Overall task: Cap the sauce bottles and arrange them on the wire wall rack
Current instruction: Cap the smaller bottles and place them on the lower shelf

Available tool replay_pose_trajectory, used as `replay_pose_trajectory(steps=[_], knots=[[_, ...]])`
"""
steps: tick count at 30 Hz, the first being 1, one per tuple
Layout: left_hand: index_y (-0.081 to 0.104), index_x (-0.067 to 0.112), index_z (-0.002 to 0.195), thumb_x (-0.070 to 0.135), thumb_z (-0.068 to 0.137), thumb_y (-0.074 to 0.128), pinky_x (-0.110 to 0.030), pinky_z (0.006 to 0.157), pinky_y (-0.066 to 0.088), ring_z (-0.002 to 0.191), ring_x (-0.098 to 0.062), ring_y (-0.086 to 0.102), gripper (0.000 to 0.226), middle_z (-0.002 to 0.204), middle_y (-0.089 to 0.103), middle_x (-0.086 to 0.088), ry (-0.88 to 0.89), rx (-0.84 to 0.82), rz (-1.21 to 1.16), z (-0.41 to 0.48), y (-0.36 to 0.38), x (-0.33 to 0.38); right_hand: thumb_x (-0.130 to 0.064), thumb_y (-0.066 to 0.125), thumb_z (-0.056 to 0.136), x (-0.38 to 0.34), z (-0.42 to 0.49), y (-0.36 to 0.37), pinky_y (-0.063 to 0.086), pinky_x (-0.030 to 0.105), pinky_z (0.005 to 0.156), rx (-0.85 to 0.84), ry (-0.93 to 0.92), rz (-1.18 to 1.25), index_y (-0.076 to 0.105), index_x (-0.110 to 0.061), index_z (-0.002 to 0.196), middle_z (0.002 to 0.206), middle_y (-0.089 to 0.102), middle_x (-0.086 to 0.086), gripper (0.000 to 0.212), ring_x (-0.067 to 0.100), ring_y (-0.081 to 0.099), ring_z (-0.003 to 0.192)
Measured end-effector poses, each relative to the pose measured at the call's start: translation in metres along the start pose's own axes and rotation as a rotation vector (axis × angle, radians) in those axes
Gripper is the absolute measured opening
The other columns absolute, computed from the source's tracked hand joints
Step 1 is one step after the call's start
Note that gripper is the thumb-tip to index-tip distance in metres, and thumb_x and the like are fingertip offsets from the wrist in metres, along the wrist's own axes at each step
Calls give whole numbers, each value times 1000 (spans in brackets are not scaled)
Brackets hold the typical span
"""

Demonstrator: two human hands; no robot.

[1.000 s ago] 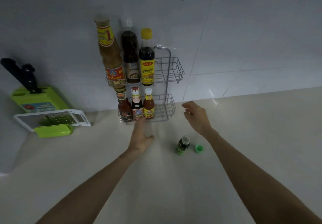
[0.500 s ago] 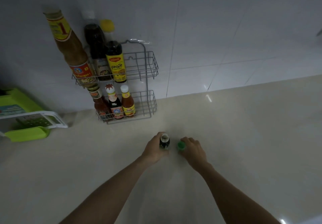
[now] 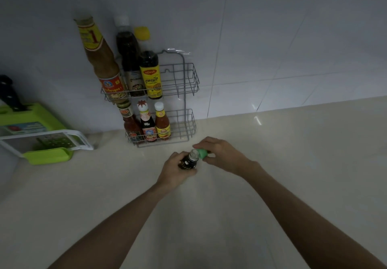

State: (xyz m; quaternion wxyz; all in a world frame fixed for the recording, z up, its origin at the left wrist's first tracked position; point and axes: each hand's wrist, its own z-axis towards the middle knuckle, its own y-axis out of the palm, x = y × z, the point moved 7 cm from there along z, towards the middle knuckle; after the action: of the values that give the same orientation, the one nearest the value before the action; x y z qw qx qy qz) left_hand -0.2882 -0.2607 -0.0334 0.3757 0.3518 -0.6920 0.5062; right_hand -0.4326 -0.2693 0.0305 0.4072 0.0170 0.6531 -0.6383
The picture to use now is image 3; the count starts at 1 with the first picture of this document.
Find small green label bottle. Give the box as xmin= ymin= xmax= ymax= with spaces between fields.
xmin=178 ymin=149 xmax=200 ymax=170

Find person's left forearm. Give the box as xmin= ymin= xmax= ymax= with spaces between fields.
xmin=47 ymin=182 xmax=171 ymax=269

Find person's right hand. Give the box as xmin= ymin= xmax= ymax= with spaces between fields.
xmin=192 ymin=136 xmax=258 ymax=178

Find person's right forearm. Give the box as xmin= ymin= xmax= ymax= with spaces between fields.
xmin=241 ymin=161 xmax=387 ymax=269

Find person's left hand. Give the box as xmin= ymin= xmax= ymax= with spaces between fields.
xmin=156 ymin=152 xmax=199 ymax=190

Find small black-handled knife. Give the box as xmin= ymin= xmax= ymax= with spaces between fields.
xmin=0 ymin=75 xmax=27 ymax=112

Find green grater container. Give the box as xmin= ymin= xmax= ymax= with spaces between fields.
xmin=23 ymin=148 xmax=74 ymax=166

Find yellow label soy sauce bottle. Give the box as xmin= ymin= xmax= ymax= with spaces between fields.
xmin=133 ymin=26 xmax=163 ymax=100

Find grey wire two-tier rack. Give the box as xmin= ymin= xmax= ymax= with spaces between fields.
xmin=101 ymin=49 xmax=200 ymax=148

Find oyster sauce bottle red-white cap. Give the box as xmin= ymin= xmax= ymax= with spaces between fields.
xmin=136 ymin=100 xmax=158 ymax=142

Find green knife block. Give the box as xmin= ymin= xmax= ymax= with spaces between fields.
xmin=0 ymin=102 xmax=69 ymax=136

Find dark sauce bottle white cap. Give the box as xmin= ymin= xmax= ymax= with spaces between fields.
xmin=114 ymin=15 xmax=147 ymax=98

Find orange chili sauce bottle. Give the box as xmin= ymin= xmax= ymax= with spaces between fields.
xmin=154 ymin=101 xmax=172 ymax=140

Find white framed metal grater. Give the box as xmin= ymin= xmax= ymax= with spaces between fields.
xmin=0 ymin=129 xmax=94 ymax=159

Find tall light brown sauce bottle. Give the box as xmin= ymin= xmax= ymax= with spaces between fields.
xmin=74 ymin=16 xmax=129 ymax=104

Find gold lid red sauce bottle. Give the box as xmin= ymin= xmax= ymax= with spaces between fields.
xmin=117 ymin=101 xmax=144 ymax=144

